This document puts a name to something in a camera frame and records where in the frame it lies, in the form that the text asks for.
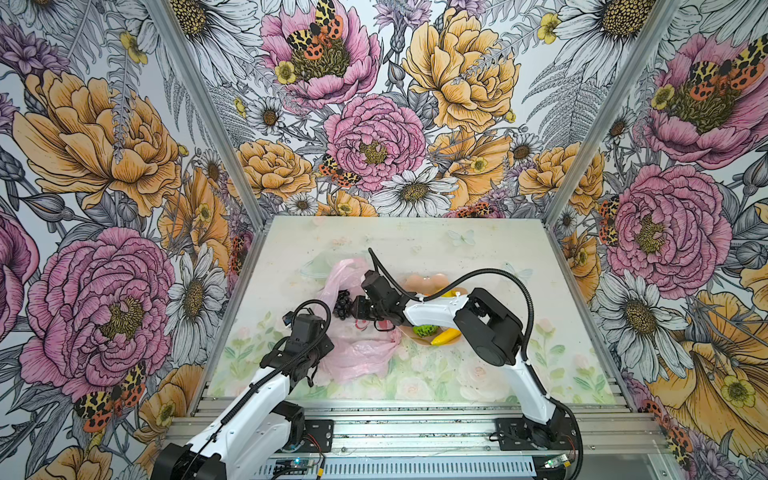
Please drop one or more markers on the pink plastic bag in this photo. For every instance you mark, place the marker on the pink plastic bag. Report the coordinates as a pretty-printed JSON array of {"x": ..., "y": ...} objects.
[{"x": 359, "y": 347}]

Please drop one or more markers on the white slotted cable duct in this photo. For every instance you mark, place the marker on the white slotted cable duct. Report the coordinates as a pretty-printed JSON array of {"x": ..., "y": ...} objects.
[{"x": 451, "y": 467}]

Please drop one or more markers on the green circuit board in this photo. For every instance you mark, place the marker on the green circuit board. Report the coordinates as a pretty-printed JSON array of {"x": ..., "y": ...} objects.
[
  {"x": 291, "y": 467},
  {"x": 559, "y": 461}
]

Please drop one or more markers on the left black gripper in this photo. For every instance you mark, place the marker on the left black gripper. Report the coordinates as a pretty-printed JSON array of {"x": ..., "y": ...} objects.
[{"x": 326, "y": 347}]

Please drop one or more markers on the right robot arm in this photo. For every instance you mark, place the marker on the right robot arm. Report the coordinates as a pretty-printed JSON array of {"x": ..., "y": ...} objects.
[{"x": 496, "y": 335}]

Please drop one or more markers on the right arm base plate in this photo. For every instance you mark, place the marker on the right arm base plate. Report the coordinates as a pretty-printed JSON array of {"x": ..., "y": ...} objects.
[{"x": 518, "y": 434}]

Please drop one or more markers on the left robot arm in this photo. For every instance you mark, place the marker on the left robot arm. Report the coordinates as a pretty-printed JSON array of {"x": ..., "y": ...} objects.
[{"x": 260, "y": 421}]

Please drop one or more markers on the fake yellow banana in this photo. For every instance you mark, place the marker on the fake yellow banana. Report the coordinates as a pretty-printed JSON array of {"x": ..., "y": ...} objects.
[{"x": 446, "y": 337}]

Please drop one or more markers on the green circuit board left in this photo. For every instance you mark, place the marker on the green circuit board left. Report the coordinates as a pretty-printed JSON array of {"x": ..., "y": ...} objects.
[{"x": 291, "y": 467}]

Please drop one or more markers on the fake black grape bunch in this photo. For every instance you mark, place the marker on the fake black grape bunch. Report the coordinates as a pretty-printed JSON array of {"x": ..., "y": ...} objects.
[{"x": 343, "y": 307}]

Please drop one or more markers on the aluminium front rail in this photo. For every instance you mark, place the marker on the aluminium front rail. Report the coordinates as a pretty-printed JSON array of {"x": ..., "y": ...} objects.
[{"x": 421, "y": 429}]

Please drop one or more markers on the left aluminium frame post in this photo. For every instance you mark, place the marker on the left aluminium frame post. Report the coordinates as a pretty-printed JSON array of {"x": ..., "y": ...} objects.
[{"x": 172, "y": 36}]

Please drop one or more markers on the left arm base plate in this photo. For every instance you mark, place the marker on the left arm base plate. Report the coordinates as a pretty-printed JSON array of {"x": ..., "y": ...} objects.
[{"x": 317, "y": 437}]

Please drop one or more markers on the aluminium frame post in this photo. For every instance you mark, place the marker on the aluminium frame post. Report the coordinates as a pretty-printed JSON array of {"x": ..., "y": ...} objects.
[
  {"x": 172, "y": 36},
  {"x": 650, "y": 36}
]

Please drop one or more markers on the fake green custard apple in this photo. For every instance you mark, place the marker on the fake green custard apple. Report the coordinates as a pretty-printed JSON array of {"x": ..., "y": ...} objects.
[{"x": 424, "y": 331}]

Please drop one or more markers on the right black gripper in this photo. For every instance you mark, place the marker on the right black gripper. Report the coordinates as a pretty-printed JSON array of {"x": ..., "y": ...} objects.
[{"x": 359, "y": 309}]

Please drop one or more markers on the pink petal-shaped bowl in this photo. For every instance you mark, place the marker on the pink petal-shaped bowl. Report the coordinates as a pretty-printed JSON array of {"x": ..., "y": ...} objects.
[{"x": 424, "y": 285}]

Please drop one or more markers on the green circuit board right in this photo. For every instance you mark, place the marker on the green circuit board right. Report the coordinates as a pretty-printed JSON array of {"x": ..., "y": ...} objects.
[{"x": 559, "y": 461}]

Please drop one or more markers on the right aluminium frame post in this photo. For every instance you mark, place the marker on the right aluminium frame post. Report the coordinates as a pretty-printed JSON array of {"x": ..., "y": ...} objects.
[{"x": 650, "y": 36}]

